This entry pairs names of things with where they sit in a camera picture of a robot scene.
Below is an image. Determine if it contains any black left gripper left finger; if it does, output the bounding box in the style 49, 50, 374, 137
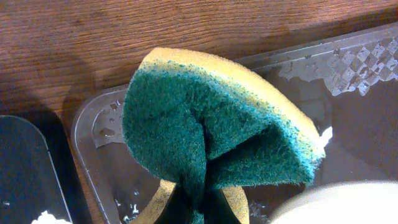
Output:
154, 185, 192, 224

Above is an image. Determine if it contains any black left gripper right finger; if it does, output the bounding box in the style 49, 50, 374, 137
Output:
203, 190, 240, 224

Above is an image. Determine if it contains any green and yellow sponge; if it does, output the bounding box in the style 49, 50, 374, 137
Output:
122, 47, 325, 223

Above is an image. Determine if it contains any white plate with dark streak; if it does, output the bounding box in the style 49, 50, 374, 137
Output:
270, 180, 397, 224

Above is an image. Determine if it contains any small black tray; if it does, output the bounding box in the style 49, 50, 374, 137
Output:
1, 115, 73, 223

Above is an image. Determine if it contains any large dark serving tray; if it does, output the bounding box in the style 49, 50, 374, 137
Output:
72, 23, 397, 223

